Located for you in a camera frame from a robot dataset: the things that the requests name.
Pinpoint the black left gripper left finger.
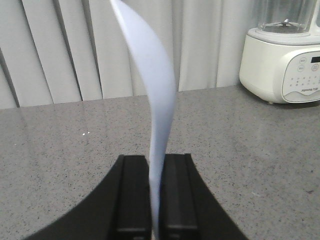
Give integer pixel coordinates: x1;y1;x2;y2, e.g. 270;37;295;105
28;155;152;240

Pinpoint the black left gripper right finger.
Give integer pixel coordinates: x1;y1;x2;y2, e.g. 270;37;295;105
159;153;247;240

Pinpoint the light blue plastic spoon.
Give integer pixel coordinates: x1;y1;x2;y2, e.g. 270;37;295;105
110;0;176;240

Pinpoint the grey pleated curtain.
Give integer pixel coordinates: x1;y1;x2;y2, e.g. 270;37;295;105
0;0;252;109

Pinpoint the white blender with clear jar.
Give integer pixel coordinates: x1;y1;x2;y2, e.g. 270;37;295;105
239;0;320;104

